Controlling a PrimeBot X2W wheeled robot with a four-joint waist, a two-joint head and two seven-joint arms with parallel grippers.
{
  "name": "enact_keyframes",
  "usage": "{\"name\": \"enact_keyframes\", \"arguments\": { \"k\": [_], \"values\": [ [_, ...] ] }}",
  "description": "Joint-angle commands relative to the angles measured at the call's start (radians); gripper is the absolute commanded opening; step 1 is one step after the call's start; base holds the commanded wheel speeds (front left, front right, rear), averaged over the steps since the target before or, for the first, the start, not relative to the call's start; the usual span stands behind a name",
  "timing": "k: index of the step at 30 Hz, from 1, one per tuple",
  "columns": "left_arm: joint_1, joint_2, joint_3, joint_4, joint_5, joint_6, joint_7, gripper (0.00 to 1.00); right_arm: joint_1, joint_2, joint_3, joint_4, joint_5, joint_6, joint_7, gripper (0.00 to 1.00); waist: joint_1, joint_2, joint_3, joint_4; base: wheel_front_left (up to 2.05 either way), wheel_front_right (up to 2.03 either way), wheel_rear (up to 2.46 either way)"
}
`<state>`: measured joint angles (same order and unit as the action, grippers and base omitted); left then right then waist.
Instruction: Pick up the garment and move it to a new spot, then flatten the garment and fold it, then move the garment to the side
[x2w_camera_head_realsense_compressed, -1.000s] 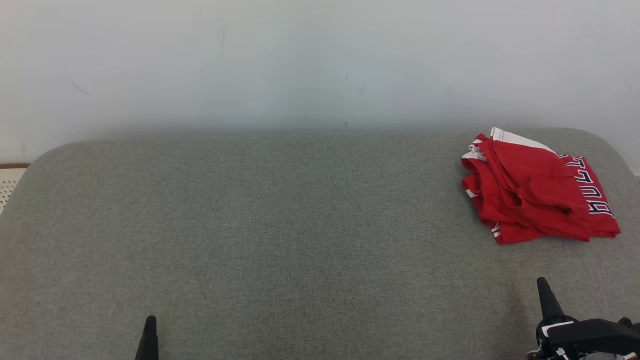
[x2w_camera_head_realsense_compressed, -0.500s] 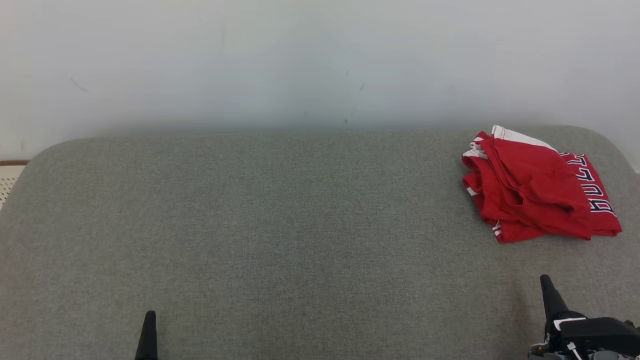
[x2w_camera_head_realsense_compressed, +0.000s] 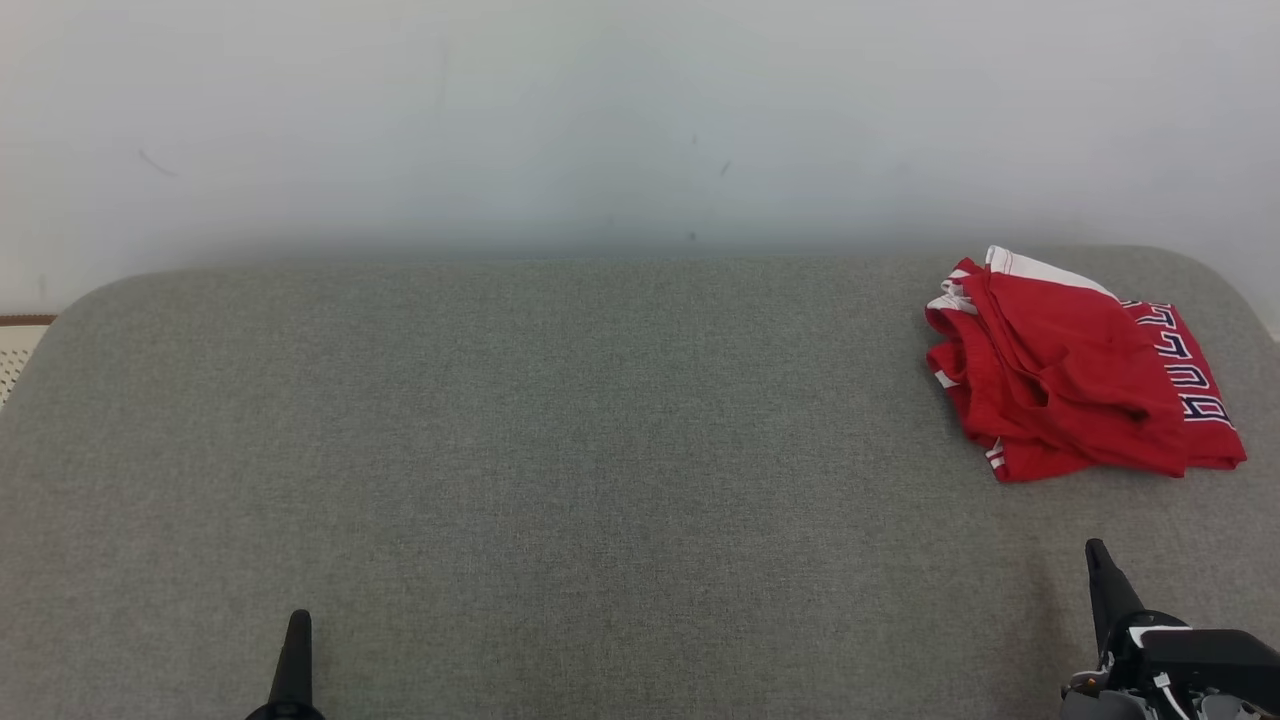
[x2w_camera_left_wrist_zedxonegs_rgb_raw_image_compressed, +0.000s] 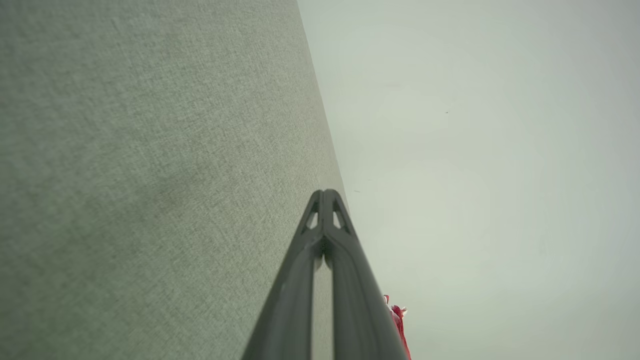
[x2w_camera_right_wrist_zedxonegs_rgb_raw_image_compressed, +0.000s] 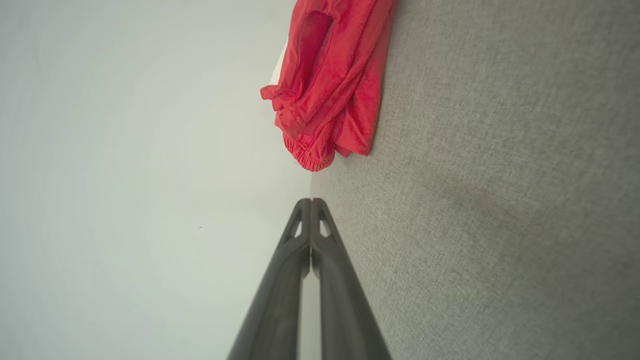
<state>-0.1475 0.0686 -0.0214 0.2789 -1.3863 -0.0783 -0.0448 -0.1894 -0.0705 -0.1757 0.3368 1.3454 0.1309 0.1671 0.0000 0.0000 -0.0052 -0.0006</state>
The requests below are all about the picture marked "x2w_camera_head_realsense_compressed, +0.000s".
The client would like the cream perforated laundry basket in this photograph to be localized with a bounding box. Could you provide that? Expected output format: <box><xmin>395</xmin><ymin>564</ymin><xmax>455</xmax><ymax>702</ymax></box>
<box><xmin>0</xmin><ymin>314</ymin><xmax>58</xmax><ymax>406</ymax></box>

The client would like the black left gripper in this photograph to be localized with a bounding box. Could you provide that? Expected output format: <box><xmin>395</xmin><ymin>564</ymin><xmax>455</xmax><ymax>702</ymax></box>
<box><xmin>245</xmin><ymin>609</ymin><xmax>328</xmax><ymax>720</ymax></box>

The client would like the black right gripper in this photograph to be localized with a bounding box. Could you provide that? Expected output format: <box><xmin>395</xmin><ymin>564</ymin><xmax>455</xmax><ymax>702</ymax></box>
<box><xmin>1085</xmin><ymin>538</ymin><xmax>1280</xmax><ymax>713</ymax></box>

